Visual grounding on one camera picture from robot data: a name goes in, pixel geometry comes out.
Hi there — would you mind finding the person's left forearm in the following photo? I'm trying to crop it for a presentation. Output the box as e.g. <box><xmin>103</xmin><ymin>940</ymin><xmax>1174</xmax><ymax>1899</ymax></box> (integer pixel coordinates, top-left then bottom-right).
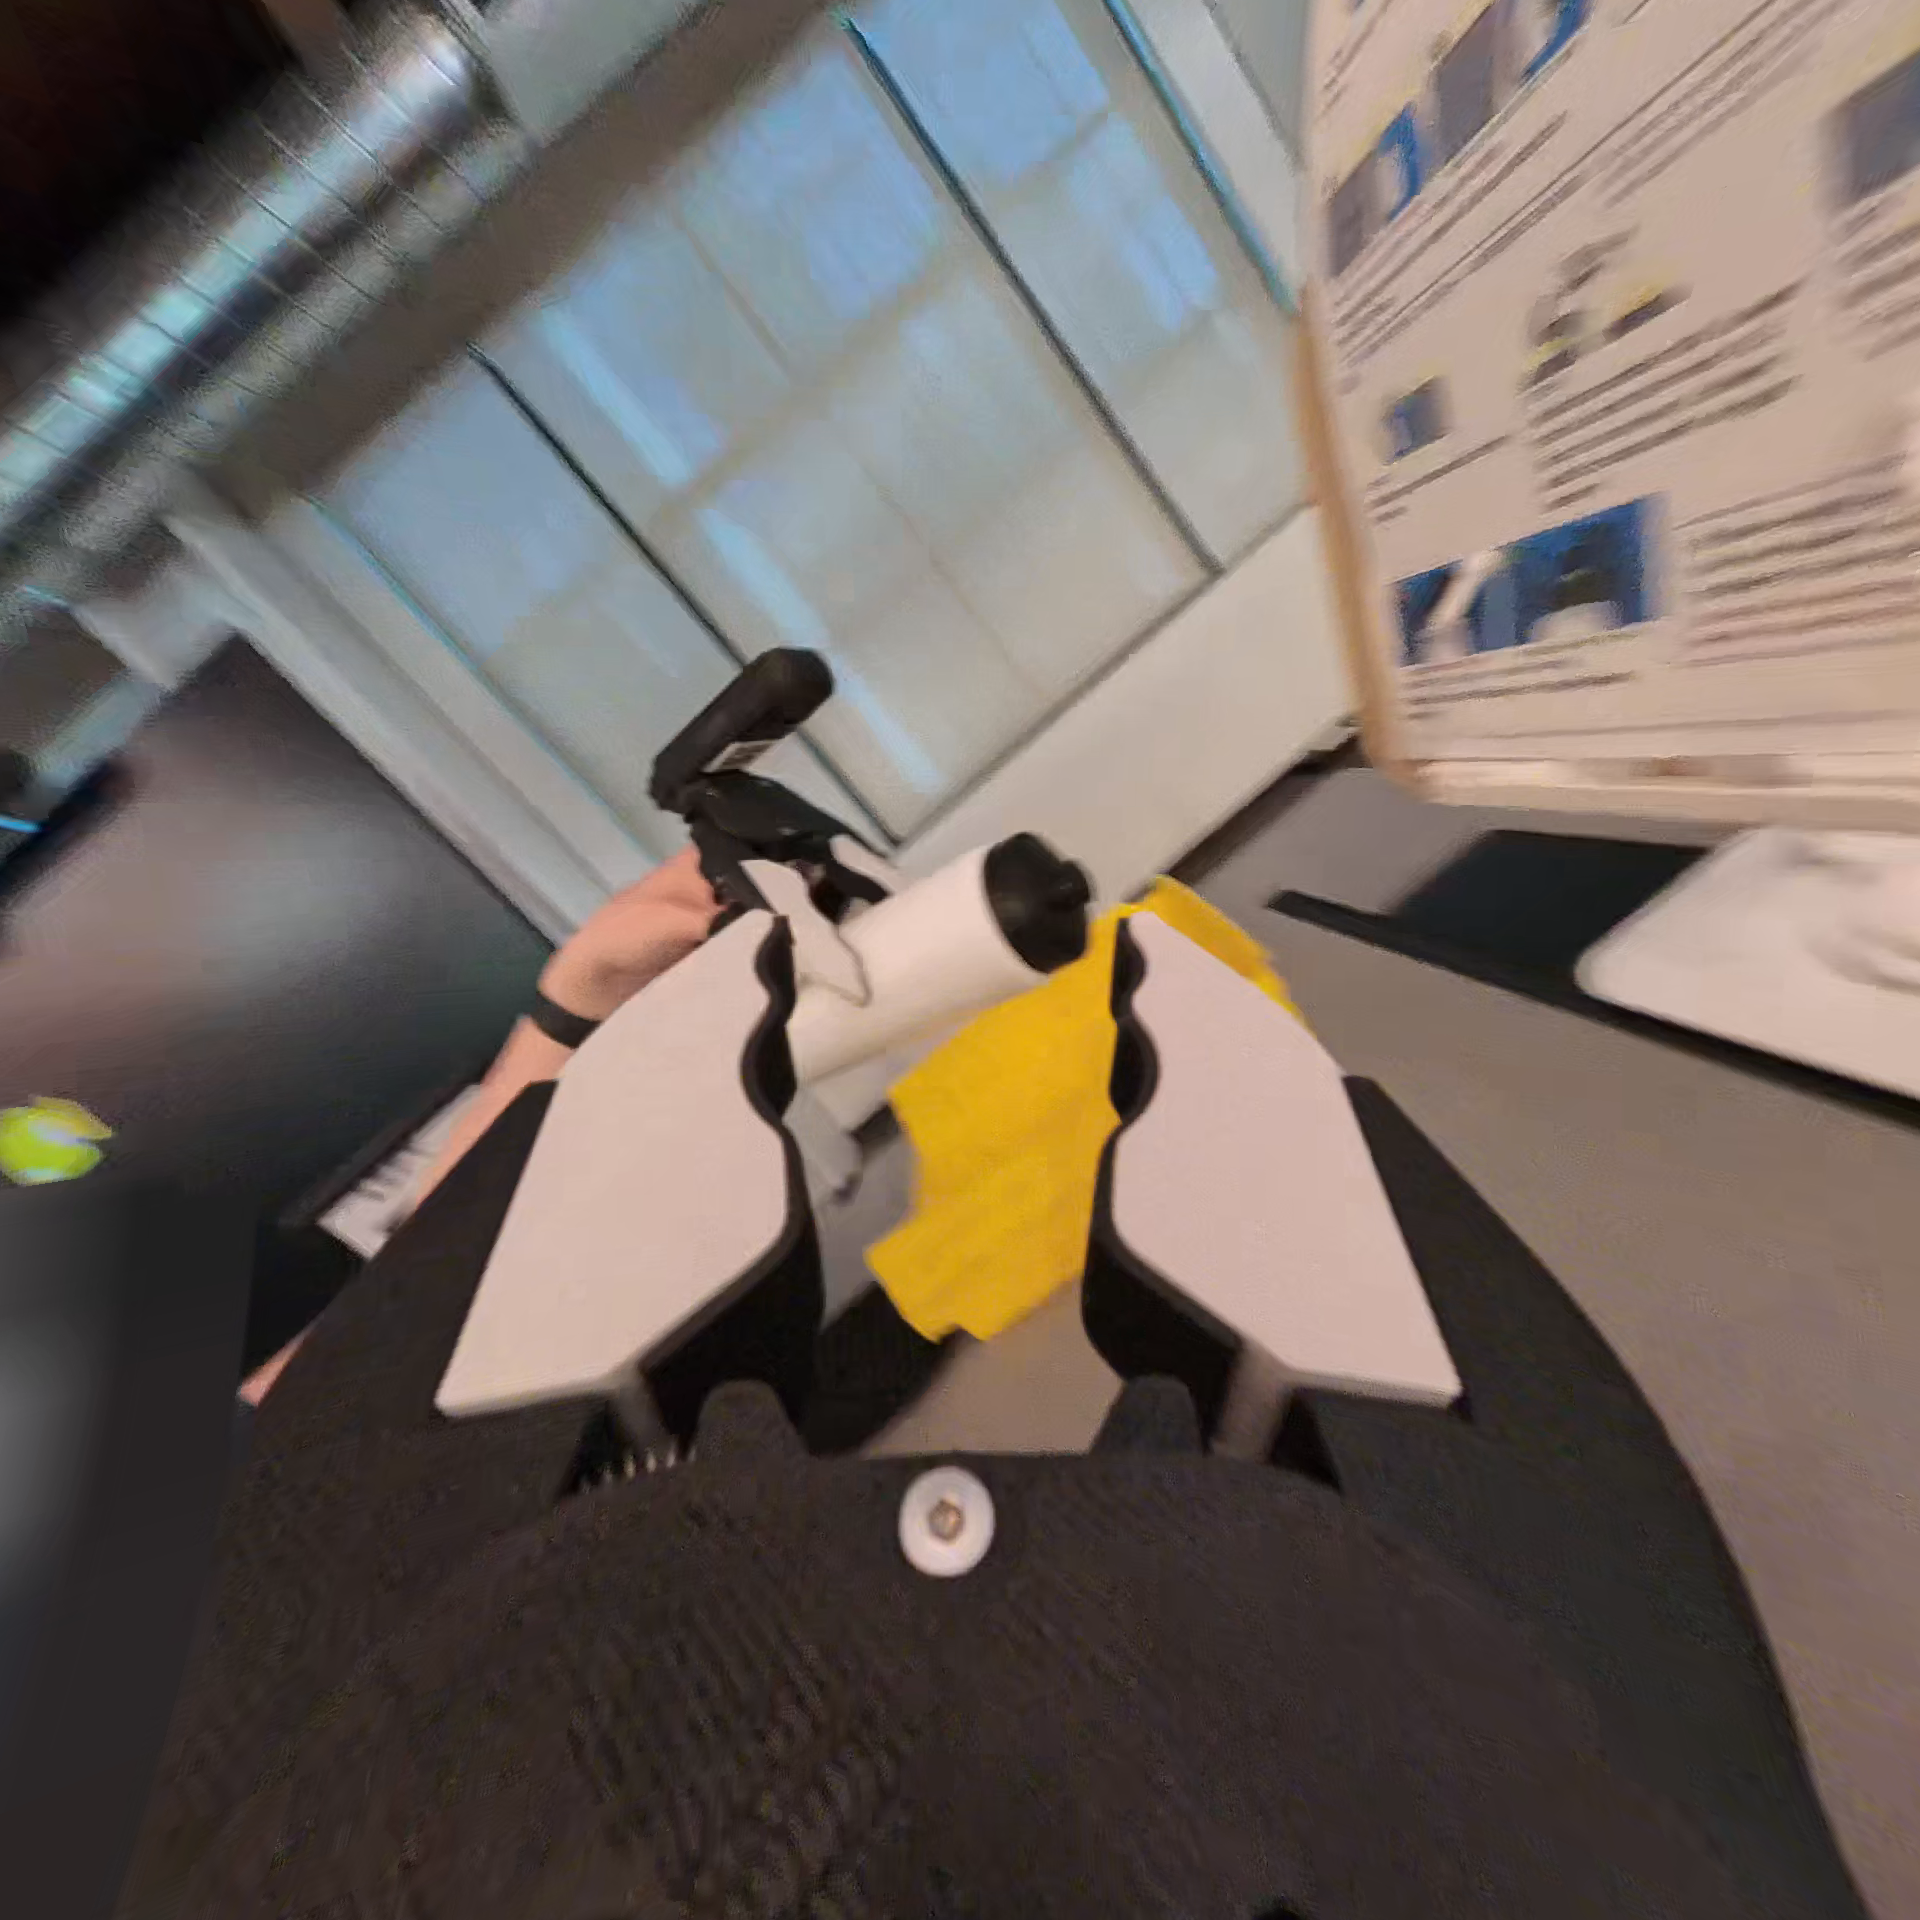
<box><xmin>238</xmin><ymin>1027</ymin><xmax>579</xmax><ymax>1408</ymax></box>

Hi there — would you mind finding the black bottle lid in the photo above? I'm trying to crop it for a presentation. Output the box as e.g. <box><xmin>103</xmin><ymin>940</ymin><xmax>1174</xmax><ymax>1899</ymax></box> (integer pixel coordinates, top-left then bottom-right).
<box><xmin>983</xmin><ymin>831</ymin><xmax>1099</xmax><ymax>975</ymax></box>

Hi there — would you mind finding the black rectangular table pad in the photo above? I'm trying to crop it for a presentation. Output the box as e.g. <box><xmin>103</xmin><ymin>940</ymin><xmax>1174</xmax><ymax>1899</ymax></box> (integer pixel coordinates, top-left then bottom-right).
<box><xmin>1266</xmin><ymin>830</ymin><xmax>1711</xmax><ymax>991</ymax></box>

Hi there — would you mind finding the printed instruction sheet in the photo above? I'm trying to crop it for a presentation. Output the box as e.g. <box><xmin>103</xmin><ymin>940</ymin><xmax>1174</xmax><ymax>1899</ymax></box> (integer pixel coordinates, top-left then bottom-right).
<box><xmin>1303</xmin><ymin>0</ymin><xmax>1920</xmax><ymax>758</ymax></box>

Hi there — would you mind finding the person's left hand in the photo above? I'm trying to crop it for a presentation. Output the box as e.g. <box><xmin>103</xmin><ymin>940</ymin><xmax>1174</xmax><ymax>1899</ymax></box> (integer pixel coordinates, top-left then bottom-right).
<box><xmin>544</xmin><ymin>844</ymin><xmax>747</xmax><ymax>1023</ymax></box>

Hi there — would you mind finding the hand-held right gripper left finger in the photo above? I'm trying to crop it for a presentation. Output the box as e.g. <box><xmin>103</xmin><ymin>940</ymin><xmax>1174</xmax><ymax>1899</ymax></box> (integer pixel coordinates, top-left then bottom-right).
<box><xmin>432</xmin><ymin>910</ymin><xmax>828</xmax><ymax>1453</ymax></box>

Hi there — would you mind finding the white plastic bottle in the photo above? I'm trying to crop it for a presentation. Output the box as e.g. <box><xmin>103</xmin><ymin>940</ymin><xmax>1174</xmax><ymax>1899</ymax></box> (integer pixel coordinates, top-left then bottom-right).
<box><xmin>780</xmin><ymin>844</ymin><xmax>1058</xmax><ymax>1085</ymax></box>

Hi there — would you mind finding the silver ceiling duct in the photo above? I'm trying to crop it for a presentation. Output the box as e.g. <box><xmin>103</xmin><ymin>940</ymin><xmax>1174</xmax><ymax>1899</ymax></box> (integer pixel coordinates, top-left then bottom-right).
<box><xmin>0</xmin><ymin>16</ymin><xmax>504</xmax><ymax>527</ymax></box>

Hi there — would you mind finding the large dark wall screen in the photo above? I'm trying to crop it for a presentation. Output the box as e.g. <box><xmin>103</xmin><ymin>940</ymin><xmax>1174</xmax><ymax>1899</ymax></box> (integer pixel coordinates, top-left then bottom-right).
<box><xmin>0</xmin><ymin>637</ymin><xmax>557</xmax><ymax>1203</ymax></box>

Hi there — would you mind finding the white stand base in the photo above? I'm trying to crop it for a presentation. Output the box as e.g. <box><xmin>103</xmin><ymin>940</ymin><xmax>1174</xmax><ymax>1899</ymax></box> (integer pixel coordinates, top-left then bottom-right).
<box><xmin>1575</xmin><ymin>824</ymin><xmax>1920</xmax><ymax>1103</ymax></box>

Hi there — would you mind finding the black framed marker sign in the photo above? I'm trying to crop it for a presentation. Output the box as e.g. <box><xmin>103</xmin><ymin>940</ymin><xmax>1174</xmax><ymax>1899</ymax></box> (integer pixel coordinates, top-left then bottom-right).
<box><xmin>276</xmin><ymin>1076</ymin><xmax>490</xmax><ymax>1264</ymax></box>

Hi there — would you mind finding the black framed window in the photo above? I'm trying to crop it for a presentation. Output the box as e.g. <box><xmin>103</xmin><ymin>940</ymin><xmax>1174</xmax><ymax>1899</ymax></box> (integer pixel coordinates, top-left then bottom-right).
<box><xmin>306</xmin><ymin>0</ymin><xmax>1307</xmax><ymax>886</ymax></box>

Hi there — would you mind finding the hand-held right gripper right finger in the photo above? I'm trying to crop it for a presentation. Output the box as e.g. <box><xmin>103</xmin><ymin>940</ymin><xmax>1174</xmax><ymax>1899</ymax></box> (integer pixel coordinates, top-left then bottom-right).
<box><xmin>1079</xmin><ymin>910</ymin><xmax>1466</xmax><ymax>1456</ymax></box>

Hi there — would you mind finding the yellow plastic bin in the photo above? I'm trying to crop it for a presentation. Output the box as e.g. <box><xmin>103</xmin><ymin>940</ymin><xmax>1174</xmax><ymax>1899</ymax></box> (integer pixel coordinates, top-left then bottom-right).
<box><xmin>867</xmin><ymin>874</ymin><xmax>1307</xmax><ymax>1343</ymax></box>

